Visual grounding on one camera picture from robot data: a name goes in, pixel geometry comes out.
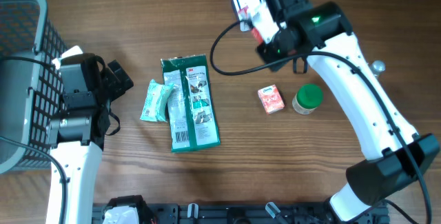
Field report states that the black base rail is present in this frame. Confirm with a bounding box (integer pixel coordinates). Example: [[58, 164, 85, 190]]
[[92, 194, 391, 224]]

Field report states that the mint green wipes packet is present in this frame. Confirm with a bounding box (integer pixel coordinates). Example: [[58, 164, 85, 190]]
[[140, 79, 174, 122]]

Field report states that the green lid glass jar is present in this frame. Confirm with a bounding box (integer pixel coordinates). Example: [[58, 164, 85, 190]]
[[292, 84, 323, 115]]

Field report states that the grey plastic basket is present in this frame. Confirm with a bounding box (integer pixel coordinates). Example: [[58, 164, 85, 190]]
[[1, 0, 68, 173]]

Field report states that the yellow Vim bottle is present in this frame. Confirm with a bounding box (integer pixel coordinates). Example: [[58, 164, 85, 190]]
[[369, 60, 386, 78]]

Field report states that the red snack stick packet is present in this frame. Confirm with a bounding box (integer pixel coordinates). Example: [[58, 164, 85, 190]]
[[238, 6, 263, 44]]

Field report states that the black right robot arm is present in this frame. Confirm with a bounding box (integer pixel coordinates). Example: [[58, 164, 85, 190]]
[[258, 0, 440, 223]]

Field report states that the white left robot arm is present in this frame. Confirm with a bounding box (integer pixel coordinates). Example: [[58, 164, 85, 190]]
[[45, 53, 134, 223]]

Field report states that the orange Kleenex tissue pack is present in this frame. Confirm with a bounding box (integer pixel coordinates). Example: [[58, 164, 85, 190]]
[[258, 85, 285, 114]]

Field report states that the green 3M gloves package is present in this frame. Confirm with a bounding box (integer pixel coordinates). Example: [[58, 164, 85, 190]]
[[161, 54, 221, 152]]

